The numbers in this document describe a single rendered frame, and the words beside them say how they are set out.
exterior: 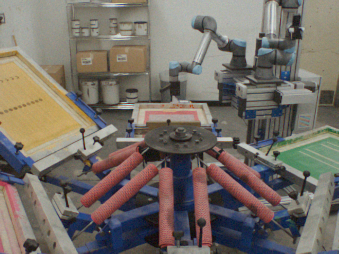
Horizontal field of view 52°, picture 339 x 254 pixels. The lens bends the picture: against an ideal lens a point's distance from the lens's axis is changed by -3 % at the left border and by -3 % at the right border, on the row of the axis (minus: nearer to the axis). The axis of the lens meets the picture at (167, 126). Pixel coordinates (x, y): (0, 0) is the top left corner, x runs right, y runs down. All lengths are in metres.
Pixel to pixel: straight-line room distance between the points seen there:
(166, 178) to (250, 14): 4.94
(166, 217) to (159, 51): 4.86
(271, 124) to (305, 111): 0.30
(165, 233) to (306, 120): 2.24
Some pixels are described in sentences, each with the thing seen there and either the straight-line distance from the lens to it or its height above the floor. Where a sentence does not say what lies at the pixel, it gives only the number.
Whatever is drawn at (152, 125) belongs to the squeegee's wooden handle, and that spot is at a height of 1.05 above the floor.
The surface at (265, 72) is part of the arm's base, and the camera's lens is 2.74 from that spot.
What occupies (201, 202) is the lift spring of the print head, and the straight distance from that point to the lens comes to 1.26.
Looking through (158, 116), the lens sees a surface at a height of 0.97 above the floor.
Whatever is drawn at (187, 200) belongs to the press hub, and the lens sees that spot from 1.50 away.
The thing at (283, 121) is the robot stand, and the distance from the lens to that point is 3.17.
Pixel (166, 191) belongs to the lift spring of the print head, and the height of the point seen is 1.21.
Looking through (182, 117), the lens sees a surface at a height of 0.97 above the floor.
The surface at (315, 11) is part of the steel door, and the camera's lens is 6.44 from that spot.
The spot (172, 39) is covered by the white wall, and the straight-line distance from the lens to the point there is 5.91.
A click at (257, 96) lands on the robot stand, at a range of 2.75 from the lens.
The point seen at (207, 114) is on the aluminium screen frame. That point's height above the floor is 1.00.
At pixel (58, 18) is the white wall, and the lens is 6.10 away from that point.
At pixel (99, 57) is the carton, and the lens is 5.58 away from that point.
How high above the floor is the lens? 1.87
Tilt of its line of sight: 21 degrees down
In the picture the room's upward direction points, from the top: straight up
